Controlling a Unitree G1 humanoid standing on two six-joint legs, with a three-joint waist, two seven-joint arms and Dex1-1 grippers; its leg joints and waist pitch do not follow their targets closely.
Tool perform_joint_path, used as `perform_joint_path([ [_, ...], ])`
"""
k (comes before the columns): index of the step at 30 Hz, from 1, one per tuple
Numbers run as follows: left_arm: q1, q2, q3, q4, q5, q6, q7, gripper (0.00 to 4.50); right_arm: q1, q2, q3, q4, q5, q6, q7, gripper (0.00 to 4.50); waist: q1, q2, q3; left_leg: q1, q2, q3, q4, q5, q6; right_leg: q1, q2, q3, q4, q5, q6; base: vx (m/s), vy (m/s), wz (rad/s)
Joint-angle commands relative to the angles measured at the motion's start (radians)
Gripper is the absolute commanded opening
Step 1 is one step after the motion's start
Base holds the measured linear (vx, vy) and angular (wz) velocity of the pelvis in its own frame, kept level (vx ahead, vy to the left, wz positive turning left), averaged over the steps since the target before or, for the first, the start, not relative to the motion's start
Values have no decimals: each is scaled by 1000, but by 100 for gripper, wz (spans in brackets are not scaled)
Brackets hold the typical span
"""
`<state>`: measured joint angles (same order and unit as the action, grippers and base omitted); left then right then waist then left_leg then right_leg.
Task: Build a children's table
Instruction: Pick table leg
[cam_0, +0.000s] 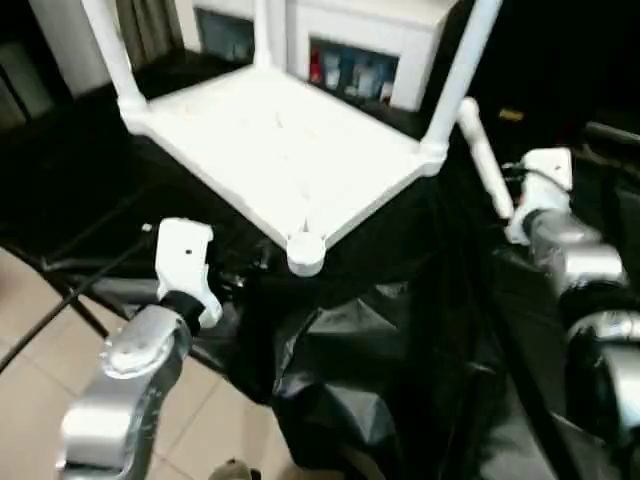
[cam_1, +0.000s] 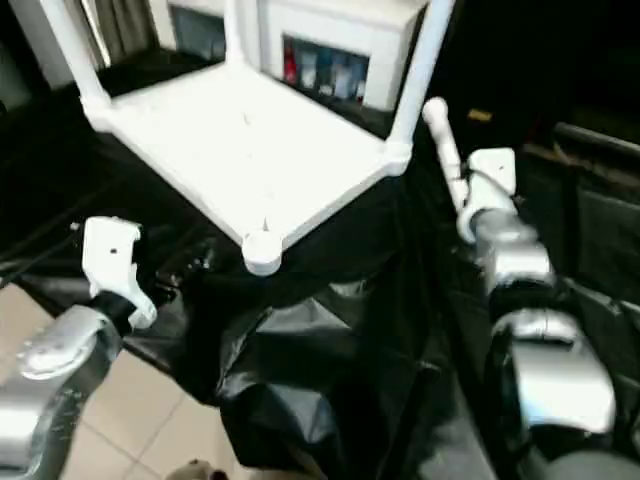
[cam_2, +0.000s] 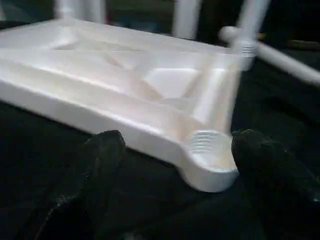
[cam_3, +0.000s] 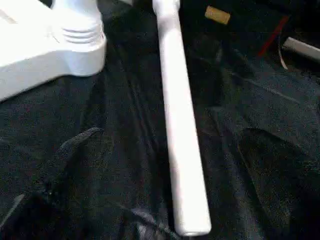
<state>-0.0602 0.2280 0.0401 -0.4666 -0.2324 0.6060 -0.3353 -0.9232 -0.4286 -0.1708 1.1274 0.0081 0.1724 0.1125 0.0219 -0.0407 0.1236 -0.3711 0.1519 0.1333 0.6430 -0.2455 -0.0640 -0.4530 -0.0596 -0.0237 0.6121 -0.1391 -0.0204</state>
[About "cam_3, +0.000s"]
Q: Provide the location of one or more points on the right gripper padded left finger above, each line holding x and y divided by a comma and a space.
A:
60, 200

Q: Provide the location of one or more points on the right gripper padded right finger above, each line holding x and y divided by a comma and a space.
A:
285, 190

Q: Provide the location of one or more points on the white plastic table top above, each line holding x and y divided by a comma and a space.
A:
30, 50

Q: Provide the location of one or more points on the black plastic mat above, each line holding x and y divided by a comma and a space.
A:
250, 100

